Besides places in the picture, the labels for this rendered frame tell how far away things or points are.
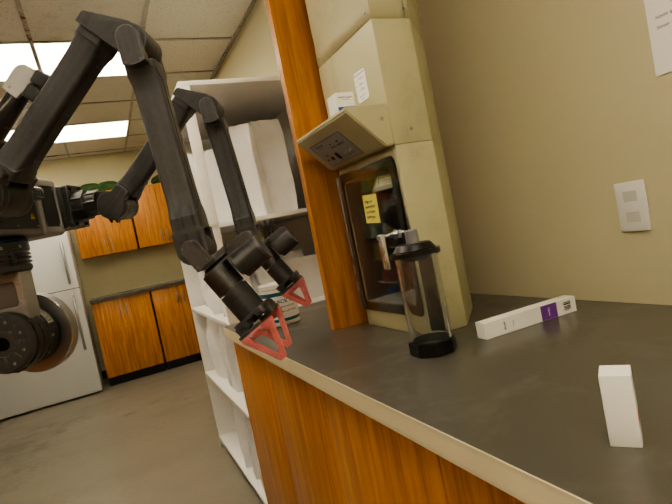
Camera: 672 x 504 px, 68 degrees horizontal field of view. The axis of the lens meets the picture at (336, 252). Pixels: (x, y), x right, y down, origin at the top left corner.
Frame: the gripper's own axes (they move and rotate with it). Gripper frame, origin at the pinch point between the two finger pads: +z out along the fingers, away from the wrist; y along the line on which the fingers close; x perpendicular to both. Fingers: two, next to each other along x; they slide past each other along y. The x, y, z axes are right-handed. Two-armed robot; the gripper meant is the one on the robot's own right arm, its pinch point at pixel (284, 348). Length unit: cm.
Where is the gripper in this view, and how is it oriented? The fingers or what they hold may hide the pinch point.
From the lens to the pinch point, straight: 95.0
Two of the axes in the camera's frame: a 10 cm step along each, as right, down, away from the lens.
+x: -7.5, 6.5, 0.4
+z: 6.6, 7.5, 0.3
